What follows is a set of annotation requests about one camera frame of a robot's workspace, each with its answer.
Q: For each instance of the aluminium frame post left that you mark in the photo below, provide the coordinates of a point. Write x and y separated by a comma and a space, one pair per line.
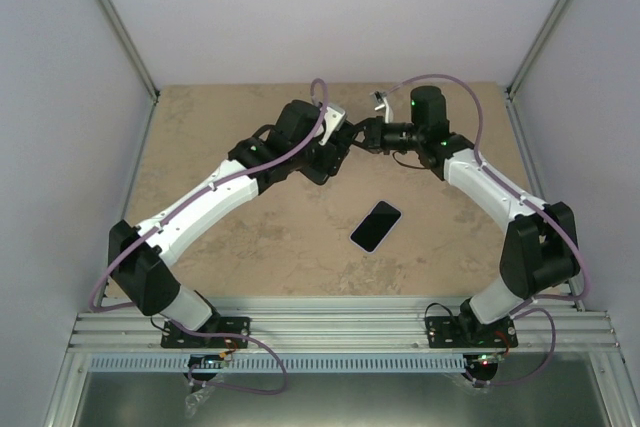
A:
125, 40

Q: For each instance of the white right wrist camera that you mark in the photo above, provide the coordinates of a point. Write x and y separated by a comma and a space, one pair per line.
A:
382, 106

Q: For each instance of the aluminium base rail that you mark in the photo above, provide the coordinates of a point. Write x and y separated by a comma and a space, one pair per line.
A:
349, 324

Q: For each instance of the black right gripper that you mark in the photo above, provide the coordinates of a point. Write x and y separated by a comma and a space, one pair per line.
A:
374, 137

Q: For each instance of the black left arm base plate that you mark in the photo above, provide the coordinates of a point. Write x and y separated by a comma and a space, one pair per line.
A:
224, 333

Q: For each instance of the controller circuit board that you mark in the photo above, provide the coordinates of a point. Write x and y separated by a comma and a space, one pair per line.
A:
210, 361
491, 358

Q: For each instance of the grey slotted cable duct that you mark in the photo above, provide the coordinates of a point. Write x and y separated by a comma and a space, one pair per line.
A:
262, 363

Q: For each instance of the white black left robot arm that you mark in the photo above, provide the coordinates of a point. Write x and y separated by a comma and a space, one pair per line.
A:
305, 139

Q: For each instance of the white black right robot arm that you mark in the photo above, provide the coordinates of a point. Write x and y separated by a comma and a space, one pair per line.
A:
540, 243

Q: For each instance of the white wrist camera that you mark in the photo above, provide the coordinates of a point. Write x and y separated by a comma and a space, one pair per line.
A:
333, 119
382, 106

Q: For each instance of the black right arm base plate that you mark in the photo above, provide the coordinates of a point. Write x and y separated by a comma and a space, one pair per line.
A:
447, 332

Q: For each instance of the clear plastic bag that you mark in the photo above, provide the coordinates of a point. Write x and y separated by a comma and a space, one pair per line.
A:
193, 401

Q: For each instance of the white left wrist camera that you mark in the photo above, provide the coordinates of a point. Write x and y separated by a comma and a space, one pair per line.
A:
333, 119

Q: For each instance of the left controller circuit board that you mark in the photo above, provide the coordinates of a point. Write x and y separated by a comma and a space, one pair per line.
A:
210, 361

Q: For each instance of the black phone with white edge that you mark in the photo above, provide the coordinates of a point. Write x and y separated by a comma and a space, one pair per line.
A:
375, 226

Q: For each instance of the right controller circuit board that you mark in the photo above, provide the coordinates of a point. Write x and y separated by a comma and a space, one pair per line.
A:
491, 358

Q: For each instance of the aluminium frame post right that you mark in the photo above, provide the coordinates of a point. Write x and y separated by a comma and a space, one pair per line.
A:
543, 36

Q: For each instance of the aluminium frame post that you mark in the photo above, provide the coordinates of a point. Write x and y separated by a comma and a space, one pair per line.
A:
125, 40
543, 36

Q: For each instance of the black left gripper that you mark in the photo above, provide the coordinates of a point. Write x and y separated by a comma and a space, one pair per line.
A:
329, 163

